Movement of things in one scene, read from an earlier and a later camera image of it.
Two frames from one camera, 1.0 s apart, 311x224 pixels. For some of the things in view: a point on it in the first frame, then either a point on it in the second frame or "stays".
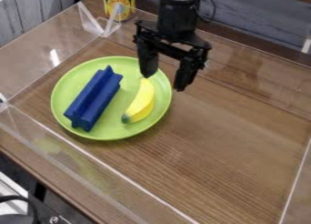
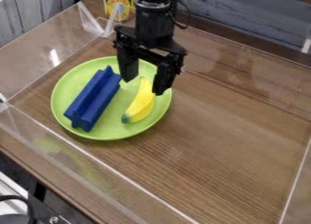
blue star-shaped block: x=93 y=98 stays
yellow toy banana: x=142 y=104 stays
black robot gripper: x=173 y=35 -> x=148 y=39
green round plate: x=72 y=79 stays
